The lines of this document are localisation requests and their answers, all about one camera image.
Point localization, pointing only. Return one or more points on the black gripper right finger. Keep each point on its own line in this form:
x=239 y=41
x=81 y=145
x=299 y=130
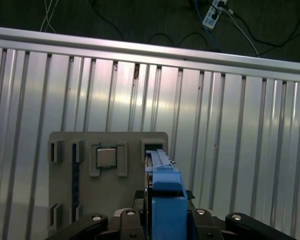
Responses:
x=202 y=225

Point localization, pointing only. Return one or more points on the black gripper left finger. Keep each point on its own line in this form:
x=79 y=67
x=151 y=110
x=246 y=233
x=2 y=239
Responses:
x=128 y=225

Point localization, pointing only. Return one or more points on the hard disk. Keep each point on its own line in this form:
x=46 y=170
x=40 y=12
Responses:
x=167 y=212

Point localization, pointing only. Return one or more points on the grey parts rack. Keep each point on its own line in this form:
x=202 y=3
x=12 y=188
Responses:
x=107 y=195

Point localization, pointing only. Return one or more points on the silver CPU chip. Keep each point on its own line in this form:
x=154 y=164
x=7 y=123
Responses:
x=107 y=157

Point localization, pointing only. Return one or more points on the white power strip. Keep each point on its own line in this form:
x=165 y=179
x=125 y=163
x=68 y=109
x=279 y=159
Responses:
x=211 y=16

